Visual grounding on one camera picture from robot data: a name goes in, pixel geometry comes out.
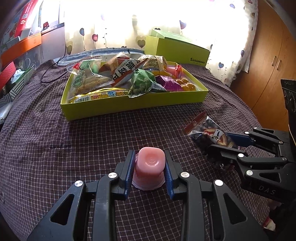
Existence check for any dark plum snack packet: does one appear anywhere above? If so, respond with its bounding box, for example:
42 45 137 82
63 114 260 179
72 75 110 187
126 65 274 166
184 111 237 151

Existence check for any orange pastry snack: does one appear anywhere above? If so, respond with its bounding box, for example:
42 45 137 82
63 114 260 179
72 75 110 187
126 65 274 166
175 78 197 91

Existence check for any pink jelly cup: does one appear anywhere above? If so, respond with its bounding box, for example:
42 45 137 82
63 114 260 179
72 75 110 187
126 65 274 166
132 147 166 191

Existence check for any purple snack packet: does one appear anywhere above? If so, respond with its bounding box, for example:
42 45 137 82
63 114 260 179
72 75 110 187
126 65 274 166
155 75 183 92

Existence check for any red jelly cup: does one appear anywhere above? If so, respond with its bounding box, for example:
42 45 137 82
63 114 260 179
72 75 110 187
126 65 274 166
166 64 183 79

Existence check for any green snack packet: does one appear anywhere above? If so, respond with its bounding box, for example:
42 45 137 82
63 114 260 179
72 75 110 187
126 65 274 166
127 69 167 98

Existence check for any long yellow snack packet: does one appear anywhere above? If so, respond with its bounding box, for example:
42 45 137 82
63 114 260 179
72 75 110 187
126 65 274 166
70 88 129 103

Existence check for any green white cracker packet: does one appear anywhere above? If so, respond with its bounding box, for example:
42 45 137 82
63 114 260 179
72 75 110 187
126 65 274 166
68 59 114 99

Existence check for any orange bread snack packet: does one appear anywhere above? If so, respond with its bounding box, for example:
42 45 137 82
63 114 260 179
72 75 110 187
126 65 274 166
99 52 148 87

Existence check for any plaid bed sheet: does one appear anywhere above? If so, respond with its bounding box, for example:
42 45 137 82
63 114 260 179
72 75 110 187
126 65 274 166
1 60 268 240

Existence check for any wooden wardrobe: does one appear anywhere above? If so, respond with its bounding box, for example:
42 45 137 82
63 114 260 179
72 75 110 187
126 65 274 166
230 1 295 131

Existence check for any shallow green tray box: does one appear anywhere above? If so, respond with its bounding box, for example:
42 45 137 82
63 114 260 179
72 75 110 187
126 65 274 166
60 62 208 121

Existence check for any heart pattern curtain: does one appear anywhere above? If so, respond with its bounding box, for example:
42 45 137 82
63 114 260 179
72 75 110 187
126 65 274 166
60 1 258 86

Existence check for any green lidded gift box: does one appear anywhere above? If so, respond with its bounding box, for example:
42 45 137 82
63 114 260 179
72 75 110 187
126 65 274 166
144 29 210 67

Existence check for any striped green white box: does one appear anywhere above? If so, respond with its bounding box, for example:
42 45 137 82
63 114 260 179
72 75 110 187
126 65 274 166
0 66 35 108

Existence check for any blue striped towel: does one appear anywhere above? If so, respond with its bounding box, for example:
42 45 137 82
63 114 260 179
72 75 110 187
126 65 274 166
54 48 144 66

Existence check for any orange storage box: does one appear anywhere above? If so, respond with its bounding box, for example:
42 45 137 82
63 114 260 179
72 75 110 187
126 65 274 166
1 33 42 67

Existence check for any red white carton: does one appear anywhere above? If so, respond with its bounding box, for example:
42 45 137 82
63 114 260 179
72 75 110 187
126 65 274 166
14 0 38 38

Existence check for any black charging cable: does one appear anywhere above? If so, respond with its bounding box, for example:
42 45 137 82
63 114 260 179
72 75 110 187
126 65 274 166
40 46 75 83

